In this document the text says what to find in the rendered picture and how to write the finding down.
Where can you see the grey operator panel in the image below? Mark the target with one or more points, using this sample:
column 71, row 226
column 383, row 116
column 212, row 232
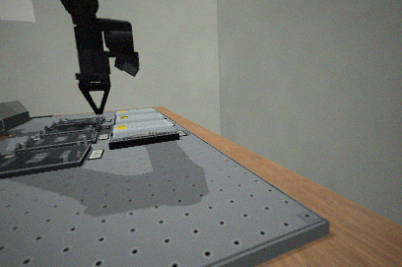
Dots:
column 13, row 113

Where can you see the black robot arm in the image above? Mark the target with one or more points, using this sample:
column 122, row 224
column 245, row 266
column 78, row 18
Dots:
column 117, row 37

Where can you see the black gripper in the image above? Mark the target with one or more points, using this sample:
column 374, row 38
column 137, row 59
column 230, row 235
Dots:
column 85, row 64

